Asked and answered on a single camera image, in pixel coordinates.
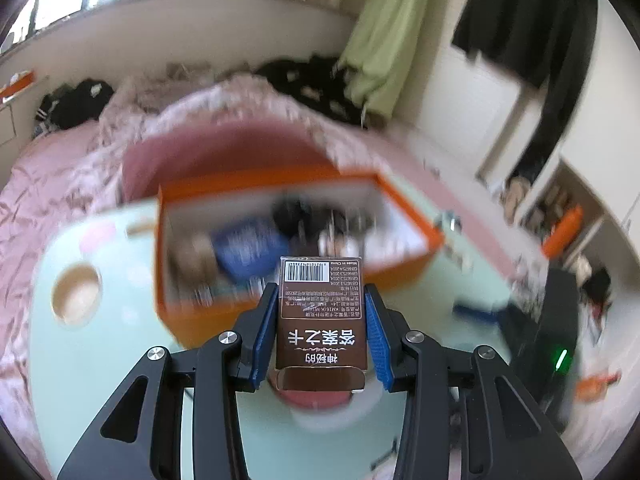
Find orange tissue box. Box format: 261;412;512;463
0;71;37;103

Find black striped clothes pile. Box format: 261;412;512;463
32;79;116;136

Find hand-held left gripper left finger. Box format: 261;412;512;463
57;282;281;480

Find beige cloth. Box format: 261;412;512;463
502;177;531;221

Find black hanging jacket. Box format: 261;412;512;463
452;0;601;181

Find blue printed box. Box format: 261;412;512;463
210;217;291;281

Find white slatted door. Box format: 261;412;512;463
415;45;531;181

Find orange cardboard box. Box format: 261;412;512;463
154;167;446;348

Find white wardrobe shelf unit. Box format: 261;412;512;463
500;0;640;281

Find green curtain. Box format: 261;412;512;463
337;0;446;118

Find mint green cartoon desktop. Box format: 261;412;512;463
27;187;556;480

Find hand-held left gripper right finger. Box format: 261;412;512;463
364;284;583;480

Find black clothes with white prints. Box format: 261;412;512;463
255;55;366;126

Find pink floral blanket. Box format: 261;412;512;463
97;72;451;211

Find orange bottle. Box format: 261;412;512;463
542;207;585;258

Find white nightstand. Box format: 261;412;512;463
0;80;51;151

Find pink bed sheet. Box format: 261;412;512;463
0;130;126;411

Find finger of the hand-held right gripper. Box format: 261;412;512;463
452;302;506;326

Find brown card box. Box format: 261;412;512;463
269;256;371;393

